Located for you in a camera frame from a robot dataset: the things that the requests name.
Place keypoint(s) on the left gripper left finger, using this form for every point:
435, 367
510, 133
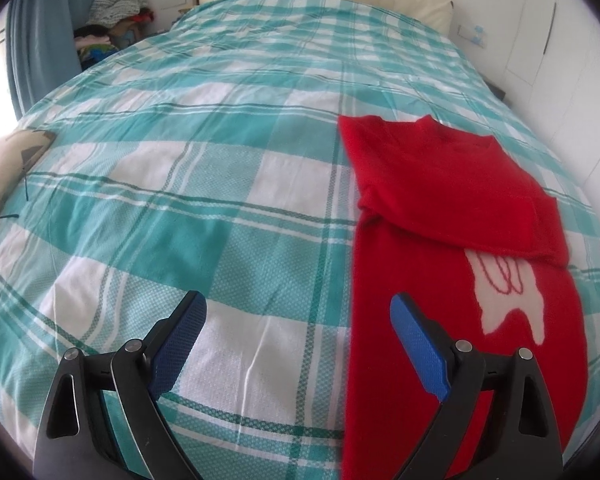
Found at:
76, 440

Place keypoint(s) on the pile of clothes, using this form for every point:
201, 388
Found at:
111, 26

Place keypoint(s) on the patterned beige pillow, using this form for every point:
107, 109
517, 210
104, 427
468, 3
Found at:
19, 152

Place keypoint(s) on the blue curtain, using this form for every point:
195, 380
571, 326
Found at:
40, 48

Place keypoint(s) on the white wall socket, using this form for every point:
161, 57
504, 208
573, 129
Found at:
475, 35

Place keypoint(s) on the red knitted sweater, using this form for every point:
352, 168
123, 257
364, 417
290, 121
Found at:
451, 220

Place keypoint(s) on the white wardrobe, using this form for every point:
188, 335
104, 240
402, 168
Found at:
556, 58

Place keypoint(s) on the teal plaid bed sheet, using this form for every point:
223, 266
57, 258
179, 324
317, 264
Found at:
209, 158

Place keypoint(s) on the dark nightstand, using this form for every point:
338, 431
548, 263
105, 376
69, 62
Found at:
495, 89

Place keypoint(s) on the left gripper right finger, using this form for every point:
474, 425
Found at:
520, 437

